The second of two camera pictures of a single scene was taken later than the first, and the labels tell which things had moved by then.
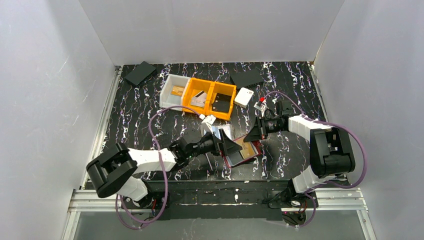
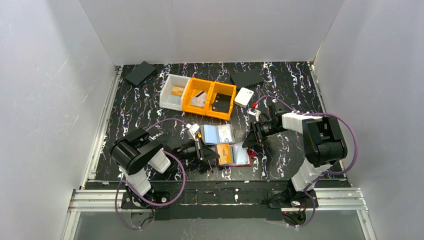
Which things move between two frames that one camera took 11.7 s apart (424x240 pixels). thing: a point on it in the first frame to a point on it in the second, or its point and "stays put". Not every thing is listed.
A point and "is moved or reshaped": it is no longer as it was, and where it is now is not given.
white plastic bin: (171, 93) stays put
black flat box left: (141, 72) stays put
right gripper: (260, 127) stays put
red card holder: (249, 150) is moved or reshaped
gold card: (248, 149) to (224, 152)
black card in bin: (222, 103) stays put
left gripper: (216, 141) to (200, 149)
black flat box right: (247, 78) stays put
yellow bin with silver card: (192, 87) stays put
